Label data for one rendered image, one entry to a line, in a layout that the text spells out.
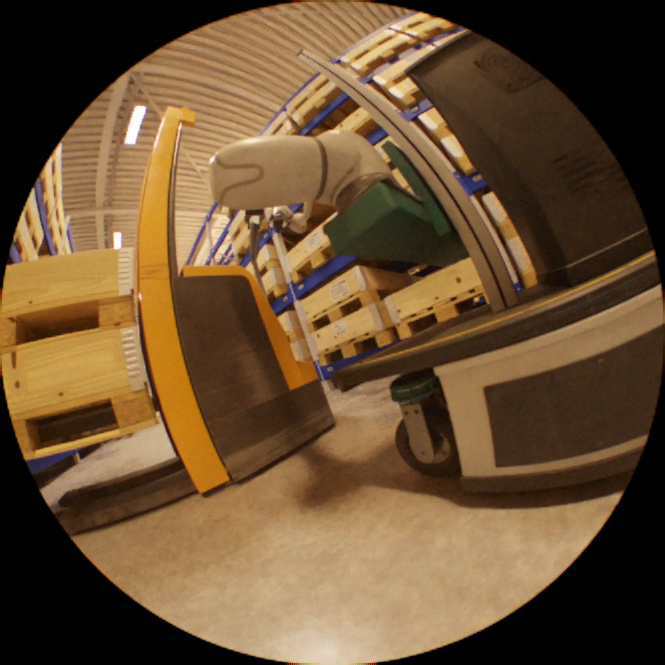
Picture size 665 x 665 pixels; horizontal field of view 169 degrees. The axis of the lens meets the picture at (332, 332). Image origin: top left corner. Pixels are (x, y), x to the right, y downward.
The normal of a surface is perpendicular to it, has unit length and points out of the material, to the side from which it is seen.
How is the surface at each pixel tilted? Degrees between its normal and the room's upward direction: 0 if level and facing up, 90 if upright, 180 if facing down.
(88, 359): 90
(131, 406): 90
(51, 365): 90
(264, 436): 90
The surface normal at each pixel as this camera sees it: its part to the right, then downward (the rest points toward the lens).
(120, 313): 0.71, -0.32
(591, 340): -0.72, 0.20
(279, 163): 0.43, 0.43
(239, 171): 0.13, 0.60
